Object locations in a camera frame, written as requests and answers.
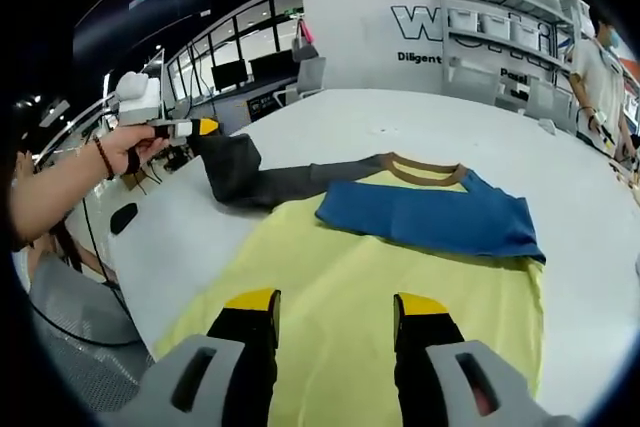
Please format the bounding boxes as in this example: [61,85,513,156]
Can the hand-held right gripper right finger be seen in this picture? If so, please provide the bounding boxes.
[391,291,532,422]

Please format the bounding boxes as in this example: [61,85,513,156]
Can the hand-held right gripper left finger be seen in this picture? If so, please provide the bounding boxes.
[138,287,283,421]

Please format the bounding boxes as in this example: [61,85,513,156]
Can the yellow garment with dark sleeves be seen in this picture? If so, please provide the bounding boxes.
[151,132,548,427]

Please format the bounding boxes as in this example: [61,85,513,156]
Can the person's left hand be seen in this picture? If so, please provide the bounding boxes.
[91,123,172,182]

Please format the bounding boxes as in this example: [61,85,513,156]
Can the black desk monitor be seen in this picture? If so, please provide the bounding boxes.
[248,50,295,84]
[210,58,250,94]

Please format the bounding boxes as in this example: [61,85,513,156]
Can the black oval pad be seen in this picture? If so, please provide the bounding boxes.
[109,202,140,237]

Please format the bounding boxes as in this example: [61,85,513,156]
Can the grey office chair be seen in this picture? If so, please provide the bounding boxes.
[283,56,330,104]

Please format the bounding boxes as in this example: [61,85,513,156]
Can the grey and pink hanging bag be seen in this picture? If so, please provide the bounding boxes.
[291,18,320,64]

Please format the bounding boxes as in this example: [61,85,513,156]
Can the grey metal shelf rack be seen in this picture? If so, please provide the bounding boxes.
[438,0,577,114]

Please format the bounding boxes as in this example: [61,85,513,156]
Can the red bead bracelet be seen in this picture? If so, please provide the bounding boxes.
[91,135,117,182]

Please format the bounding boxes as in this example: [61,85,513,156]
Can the black cable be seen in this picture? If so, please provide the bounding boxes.
[81,195,144,349]

